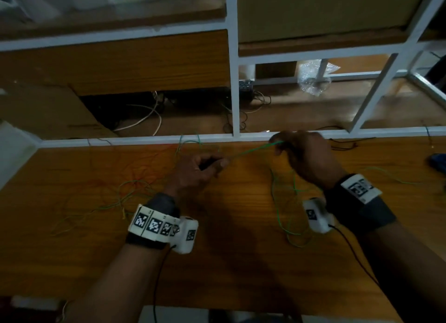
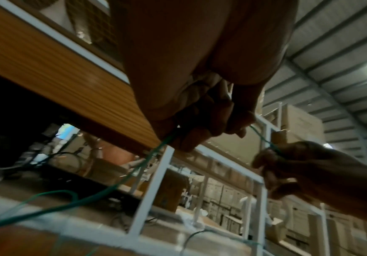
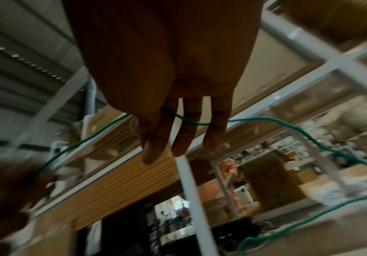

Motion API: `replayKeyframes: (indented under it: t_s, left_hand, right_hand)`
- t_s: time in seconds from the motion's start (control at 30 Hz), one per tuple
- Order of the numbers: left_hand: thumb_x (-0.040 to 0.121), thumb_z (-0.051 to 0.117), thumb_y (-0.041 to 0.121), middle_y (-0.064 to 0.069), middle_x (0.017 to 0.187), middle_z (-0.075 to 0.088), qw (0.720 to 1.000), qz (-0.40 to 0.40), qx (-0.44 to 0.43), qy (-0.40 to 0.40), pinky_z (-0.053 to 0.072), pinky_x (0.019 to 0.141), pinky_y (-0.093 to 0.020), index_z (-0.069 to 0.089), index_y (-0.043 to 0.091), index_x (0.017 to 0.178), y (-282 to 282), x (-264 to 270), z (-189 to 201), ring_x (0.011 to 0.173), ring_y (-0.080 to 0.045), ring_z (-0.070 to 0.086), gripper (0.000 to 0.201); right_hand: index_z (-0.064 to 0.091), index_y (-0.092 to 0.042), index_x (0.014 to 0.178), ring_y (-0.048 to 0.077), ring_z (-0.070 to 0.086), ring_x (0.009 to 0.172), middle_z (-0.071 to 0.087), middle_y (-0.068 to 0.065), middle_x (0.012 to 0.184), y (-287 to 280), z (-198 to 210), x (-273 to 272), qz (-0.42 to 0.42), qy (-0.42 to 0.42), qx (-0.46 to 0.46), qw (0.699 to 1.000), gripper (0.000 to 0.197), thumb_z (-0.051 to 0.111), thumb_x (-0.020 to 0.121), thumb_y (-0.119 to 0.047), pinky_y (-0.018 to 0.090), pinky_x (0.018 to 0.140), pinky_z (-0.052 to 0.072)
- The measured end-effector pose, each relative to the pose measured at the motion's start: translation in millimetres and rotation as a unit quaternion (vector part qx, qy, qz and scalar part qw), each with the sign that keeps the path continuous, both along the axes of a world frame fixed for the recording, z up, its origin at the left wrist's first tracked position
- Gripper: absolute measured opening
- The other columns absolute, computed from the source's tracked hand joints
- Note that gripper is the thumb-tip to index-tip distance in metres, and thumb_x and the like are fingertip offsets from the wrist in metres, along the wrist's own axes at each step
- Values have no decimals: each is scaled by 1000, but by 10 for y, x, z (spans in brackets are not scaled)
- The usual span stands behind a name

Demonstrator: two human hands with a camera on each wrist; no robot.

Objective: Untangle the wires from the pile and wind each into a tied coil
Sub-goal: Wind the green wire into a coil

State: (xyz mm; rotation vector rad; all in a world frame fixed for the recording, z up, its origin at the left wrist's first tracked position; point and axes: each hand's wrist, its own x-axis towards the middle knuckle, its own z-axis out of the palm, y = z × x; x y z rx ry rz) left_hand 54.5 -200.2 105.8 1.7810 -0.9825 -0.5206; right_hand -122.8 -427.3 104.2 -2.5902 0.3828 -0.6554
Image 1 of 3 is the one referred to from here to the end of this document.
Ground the person's right hand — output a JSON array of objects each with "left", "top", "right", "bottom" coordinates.
[{"left": 269, "top": 130, "right": 349, "bottom": 191}]

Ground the short green wire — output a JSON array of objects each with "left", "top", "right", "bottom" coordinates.
[{"left": 364, "top": 165, "right": 420, "bottom": 186}]

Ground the clear plastic bag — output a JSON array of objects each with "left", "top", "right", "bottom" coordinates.
[{"left": 297, "top": 59, "right": 341, "bottom": 97}]

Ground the person's left forearm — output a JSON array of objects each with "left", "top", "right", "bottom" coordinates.
[{"left": 64, "top": 242, "right": 175, "bottom": 323}]

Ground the tangle of thin coloured wires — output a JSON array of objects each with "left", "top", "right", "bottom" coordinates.
[{"left": 50, "top": 134, "right": 213, "bottom": 238}]

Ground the black camera cable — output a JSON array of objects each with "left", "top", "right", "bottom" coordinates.
[
  {"left": 153, "top": 244, "right": 177, "bottom": 323},
  {"left": 328, "top": 224, "right": 381, "bottom": 287}
]

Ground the dark blue object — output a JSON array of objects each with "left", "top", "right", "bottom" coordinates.
[{"left": 428, "top": 153, "right": 446, "bottom": 176}]

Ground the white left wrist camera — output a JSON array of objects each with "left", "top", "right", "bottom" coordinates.
[{"left": 170, "top": 216, "right": 199, "bottom": 255}]

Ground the long green wire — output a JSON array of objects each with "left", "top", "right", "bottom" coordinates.
[{"left": 225, "top": 140, "right": 316, "bottom": 249}]

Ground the white metal frame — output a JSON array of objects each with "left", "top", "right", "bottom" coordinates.
[{"left": 0, "top": 0, "right": 446, "bottom": 149}]

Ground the left wristband with marker tags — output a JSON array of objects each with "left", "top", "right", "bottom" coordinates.
[{"left": 125, "top": 193, "right": 182, "bottom": 250}]

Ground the brown cardboard sheet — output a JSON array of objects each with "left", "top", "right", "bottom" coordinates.
[{"left": 0, "top": 79, "right": 119, "bottom": 141}]

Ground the black right camera cable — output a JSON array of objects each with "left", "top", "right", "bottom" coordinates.
[{"left": 328, "top": 224, "right": 381, "bottom": 287}]

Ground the person's left hand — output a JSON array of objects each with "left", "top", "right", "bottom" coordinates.
[{"left": 163, "top": 152, "right": 230, "bottom": 202}]

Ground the white cable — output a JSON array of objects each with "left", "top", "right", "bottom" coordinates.
[{"left": 114, "top": 102, "right": 163, "bottom": 137}]

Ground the wooden board panel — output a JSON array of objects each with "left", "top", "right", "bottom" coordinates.
[{"left": 0, "top": 29, "right": 231, "bottom": 97}]

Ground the black left camera cable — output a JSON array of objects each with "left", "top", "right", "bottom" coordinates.
[{"left": 153, "top": 244, "right": 177, "bottom": 323}]

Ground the thin black wire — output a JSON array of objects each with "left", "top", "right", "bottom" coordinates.
[{"left": 312, "top": 125, "right": 377, "bottom": 152}]

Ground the person's right forearm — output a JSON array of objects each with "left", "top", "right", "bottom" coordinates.
[{"left": 355, "top": 219, "right": 446, "bottom": 323}]

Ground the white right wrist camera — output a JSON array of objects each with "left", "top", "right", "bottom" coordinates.
[{"left": 302, "top": 198, "right": 336, "bottom": 235}]

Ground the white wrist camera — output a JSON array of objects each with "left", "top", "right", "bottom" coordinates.
[
  {"left": 170, "top": 216, "right": 199, "bottom": 255},
  {"left": 302, "top": 198, "right": 336, "bottom": 235}
]

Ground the thin black cable bundle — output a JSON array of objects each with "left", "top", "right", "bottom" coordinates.
[{"left": 220, "top": 91, "right": 273, "bottom": 134}]

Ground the right wristband with marker tag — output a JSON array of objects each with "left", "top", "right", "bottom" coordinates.
[{"left": 323, "top": 174, "right": 398, "bottom": 235}]

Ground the black power strip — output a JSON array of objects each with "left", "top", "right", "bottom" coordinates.
[{"left": 239, "top": 79, "right": 256, "bottom": 101}]

